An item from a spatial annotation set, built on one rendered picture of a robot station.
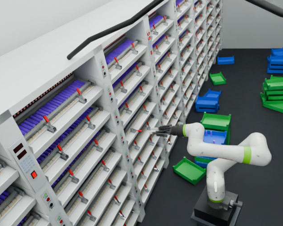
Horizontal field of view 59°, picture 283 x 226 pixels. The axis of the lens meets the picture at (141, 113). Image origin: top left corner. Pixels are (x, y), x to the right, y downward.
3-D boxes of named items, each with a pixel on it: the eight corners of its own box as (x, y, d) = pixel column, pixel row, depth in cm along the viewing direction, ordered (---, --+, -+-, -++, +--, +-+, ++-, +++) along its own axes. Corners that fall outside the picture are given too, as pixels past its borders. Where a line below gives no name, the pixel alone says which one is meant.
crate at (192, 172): (206, 173, 271) (206, 168, 266) (194, 185, 261) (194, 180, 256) (184, 161, 291) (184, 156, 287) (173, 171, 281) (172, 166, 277)
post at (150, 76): (169, 162, 293) (147, 11, 199) (166, 168, 286) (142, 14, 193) (153, 159, 301) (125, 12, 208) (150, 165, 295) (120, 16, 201)
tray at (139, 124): (155, 106, 240) (157, 99, 234) (126, 149, 197) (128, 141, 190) (136, 99, 245) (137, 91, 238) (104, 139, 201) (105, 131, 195)
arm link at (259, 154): (266, 158, 173) (271, 144, 167) (270, 171, 163) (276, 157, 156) (239, 154, 177) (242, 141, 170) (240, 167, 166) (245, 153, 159)
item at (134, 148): (157, 122, 251) (160, 112, 241) (131, 166, 207) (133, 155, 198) (139, 115, 255) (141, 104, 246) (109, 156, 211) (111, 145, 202)
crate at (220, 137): (226, 136, 267) (226, 130, 262) (223, 149, 252) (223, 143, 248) (198, 132, 279) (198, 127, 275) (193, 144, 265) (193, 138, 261)
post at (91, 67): (145, 214, 242) (101, 43, 149) (141, 222, 236) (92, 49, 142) (127, 208, 251) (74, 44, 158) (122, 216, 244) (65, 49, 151)
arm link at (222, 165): (214, 171, 212) (268, 135, 182) (215, 186, 198) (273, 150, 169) (203, 162, 209) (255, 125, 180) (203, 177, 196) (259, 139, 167)
